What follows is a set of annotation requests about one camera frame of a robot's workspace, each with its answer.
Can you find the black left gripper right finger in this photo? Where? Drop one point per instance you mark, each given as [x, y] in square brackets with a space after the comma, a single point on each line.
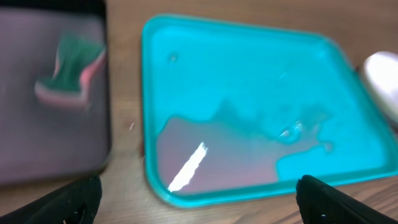
[320, 203]

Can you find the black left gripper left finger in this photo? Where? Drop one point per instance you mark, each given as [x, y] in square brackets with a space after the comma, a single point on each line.
[76, 203]

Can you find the white plate with red stain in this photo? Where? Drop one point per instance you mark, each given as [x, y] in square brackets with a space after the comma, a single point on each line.
[379, 74]

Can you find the pink round sponge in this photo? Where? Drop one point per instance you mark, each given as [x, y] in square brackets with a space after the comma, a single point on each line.
[77, 61]

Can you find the black tray with water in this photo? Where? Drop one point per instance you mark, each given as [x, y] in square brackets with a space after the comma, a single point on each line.
[55, 115]

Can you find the teal plastic tray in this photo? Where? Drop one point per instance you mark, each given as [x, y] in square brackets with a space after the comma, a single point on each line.
[233, 112]

